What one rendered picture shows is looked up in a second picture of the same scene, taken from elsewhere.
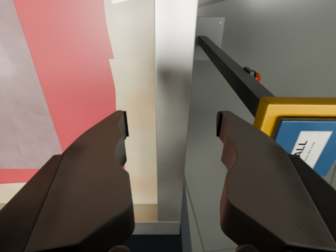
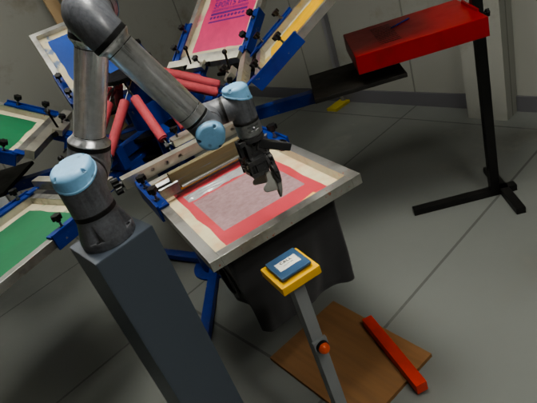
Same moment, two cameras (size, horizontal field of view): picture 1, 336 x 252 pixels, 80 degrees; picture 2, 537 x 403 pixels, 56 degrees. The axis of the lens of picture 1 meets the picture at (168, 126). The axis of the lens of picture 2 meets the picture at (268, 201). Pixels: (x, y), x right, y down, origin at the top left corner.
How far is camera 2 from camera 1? 155 cm
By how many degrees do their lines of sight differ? 76
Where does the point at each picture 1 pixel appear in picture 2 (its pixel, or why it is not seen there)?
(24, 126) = (238, 215)
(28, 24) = (274, 202)
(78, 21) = (283, 207)
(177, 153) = (258, 231)
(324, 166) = (285, 273)
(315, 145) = (292, 261)
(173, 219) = (220, 253)
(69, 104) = (255, 217)
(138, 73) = not seen: hidden behind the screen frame
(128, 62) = not seen: hidden behind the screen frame
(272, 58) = not seen: outside the picture
